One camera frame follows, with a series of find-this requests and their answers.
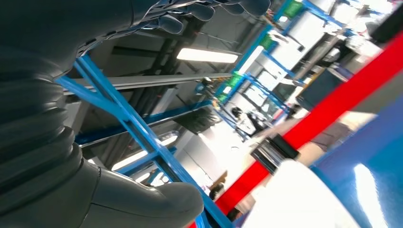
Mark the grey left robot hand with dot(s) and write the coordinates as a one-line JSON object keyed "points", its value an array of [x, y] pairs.
{"points": [[63, 25]]}

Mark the blue storage rack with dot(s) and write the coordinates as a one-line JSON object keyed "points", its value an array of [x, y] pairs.
{"points": [[324, 15], [267, 94], [126, 114], [278, 64]]}

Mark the ceiling light panel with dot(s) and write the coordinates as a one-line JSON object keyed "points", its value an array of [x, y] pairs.
{"points": [[132, 159], [207, 55]]}

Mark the white black humanoid robot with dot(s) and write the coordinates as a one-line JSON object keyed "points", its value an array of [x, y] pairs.
{"points": [[248, 122]]}

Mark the black yellow tool case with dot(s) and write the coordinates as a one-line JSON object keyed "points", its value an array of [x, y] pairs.
{"points": [[321, 89]]}

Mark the red barrier tape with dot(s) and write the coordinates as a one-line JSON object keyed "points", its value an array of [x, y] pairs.
{"points": [[346, 94]]}

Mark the black hard case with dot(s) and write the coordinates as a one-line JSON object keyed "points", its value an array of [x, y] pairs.
{"points": [[390, 26]]}

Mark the black barrier post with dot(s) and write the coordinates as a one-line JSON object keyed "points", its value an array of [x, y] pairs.
{"points": [[274, 154]]}

